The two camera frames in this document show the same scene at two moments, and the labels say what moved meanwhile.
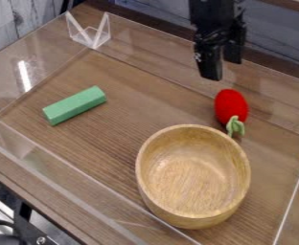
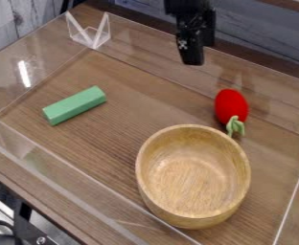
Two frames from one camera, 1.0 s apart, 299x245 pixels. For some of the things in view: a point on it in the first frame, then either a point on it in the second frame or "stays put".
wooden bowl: x=192 y=176 stays put
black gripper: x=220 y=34 to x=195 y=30
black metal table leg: x=27 y=233 stays put
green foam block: x=75 y=105 stays put
